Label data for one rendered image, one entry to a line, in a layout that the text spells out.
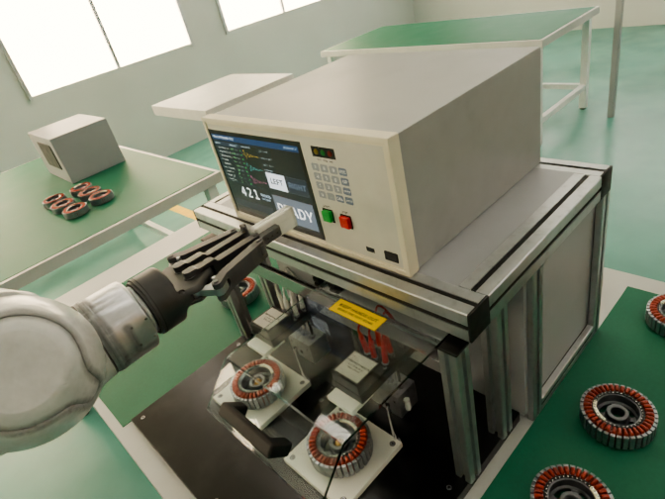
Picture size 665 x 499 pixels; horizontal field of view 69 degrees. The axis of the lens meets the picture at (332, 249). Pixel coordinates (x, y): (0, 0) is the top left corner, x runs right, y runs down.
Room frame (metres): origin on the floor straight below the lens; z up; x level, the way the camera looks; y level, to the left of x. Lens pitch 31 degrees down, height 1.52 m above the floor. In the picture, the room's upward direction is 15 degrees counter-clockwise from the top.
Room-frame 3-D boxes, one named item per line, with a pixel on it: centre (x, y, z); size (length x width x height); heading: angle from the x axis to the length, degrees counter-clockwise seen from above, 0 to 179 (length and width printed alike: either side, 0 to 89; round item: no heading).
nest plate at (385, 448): (0.55, 0.07, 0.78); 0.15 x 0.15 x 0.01; 37
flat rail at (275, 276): (0.71, 0.07, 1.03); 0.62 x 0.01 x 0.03; 37
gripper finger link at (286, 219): (0.60, 0.07, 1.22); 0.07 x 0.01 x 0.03; 127
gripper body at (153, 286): (0.50, 0.20, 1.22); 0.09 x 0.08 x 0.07; 127
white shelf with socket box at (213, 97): (1.72, 0.23, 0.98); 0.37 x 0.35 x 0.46; 37
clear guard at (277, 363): (0.51, 0.03, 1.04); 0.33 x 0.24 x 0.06; 127
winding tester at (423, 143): (0.83, -0.12, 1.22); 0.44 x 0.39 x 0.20; 37
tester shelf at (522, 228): (0.84, -0.11, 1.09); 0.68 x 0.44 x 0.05; 37
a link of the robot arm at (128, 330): (0.46, 0.25, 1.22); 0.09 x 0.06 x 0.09; 37
